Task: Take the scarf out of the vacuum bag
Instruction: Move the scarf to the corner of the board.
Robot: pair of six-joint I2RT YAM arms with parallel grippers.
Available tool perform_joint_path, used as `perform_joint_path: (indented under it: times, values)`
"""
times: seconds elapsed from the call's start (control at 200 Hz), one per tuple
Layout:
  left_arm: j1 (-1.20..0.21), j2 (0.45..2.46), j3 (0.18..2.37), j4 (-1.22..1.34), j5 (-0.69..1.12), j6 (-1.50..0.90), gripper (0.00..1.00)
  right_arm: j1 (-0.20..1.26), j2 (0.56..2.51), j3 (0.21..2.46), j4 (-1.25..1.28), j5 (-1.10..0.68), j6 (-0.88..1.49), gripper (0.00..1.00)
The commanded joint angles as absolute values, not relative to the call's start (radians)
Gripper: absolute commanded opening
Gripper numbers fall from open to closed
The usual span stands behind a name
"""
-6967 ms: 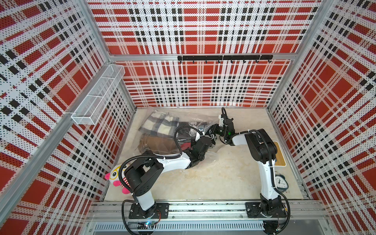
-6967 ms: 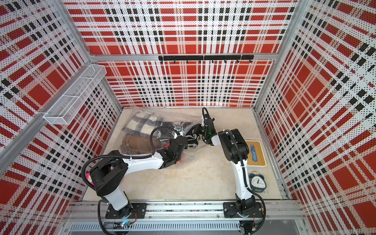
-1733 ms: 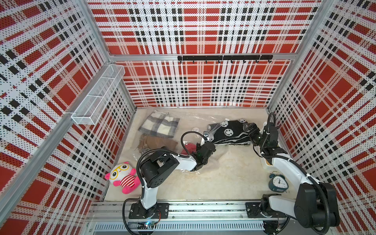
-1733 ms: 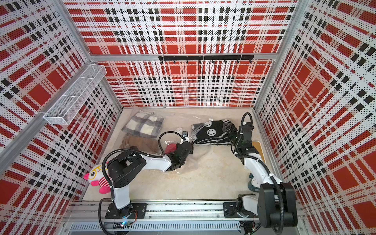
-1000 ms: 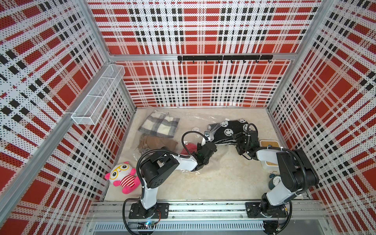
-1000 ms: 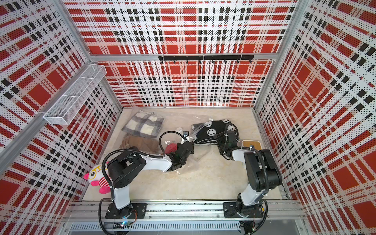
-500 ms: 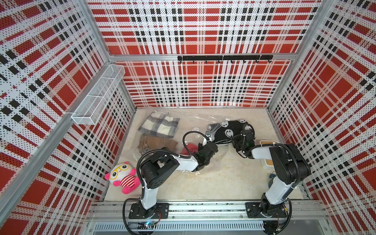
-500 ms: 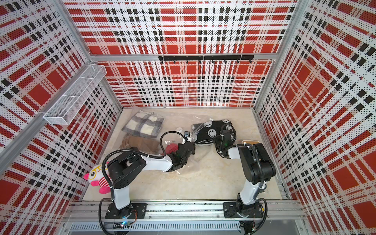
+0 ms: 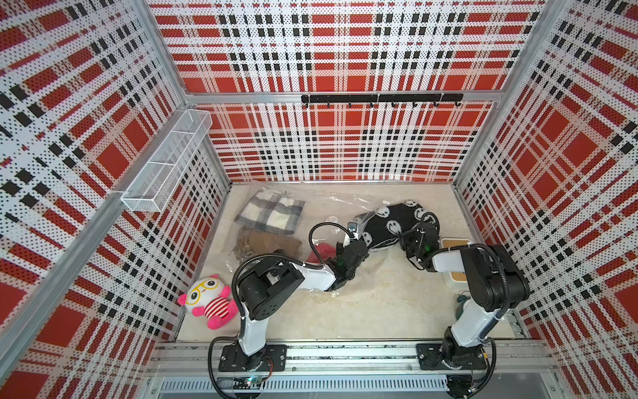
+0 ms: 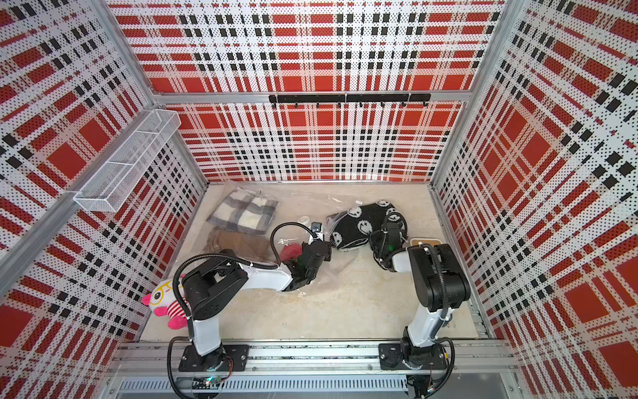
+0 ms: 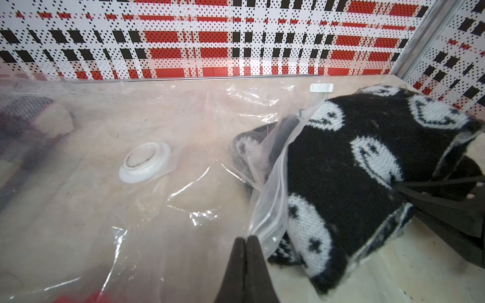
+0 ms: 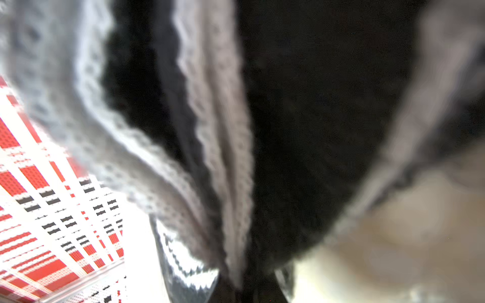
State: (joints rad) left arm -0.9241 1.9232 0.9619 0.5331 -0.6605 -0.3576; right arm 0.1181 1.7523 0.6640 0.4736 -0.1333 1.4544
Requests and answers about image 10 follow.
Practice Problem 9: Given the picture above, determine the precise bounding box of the clear plastic vacuum bag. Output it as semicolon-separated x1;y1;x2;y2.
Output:
191;182;356;296

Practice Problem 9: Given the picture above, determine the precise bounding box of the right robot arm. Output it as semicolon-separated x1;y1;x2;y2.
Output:
370;221;471;371

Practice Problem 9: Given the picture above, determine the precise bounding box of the black corrugated left cable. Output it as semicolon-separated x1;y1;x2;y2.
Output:
165;221;317;399

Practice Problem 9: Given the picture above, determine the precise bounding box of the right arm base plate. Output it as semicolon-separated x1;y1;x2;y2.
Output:
378;342;448;371

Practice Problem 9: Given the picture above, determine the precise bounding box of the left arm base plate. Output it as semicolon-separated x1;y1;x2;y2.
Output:
178;345;250;372

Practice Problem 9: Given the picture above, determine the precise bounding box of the white wooden top tray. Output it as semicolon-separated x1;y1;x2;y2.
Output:
409;237;443;247

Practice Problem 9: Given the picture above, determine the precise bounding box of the black wall hook rail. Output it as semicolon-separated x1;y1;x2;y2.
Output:
268;93;432;106

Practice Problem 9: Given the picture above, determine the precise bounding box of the white vacuum bag valve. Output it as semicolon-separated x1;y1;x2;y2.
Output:
297;216;312;227

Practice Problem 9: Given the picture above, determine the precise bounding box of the black corrugated cable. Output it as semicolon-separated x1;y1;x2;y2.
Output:
165;221;317;399
373;211;455;399

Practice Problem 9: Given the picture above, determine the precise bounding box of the white wire mesh shelf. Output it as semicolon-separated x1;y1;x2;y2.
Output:
73;109;181;213

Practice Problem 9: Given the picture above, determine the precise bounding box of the aluminium front rail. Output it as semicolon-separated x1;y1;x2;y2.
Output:
106;339;518;377

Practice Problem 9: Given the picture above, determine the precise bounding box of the black corrugated right cable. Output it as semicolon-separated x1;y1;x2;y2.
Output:
373;211;455;399

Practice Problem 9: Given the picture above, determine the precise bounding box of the red knitted scarf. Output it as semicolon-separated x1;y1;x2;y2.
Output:
280;244;303;262

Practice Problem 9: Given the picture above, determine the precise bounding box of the black smiley pattern scarf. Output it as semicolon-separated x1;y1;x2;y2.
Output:
327;199;407;251

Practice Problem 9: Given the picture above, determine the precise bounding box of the grey white plaid scarf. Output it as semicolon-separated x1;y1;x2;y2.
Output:
207;187;279;235

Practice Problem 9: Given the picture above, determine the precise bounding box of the pink striped plush toy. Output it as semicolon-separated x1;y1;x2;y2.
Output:
141;279;188;330

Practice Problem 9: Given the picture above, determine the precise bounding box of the brown knitted scarf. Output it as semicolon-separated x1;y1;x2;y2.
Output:
203;229;274;262

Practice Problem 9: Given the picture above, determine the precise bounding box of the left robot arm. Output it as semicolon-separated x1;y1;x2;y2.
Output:
172;239;332;372

